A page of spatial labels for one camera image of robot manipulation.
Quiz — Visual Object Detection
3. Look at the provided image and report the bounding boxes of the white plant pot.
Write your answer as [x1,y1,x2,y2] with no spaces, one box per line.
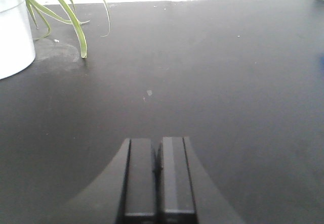
[1,0,35,79]

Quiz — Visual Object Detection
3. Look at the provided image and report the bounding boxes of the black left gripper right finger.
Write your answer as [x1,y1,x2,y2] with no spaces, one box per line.
[157,137,197,223]

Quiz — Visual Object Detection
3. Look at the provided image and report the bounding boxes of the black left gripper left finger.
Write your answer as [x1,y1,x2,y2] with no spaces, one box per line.
[118,138,156,223]

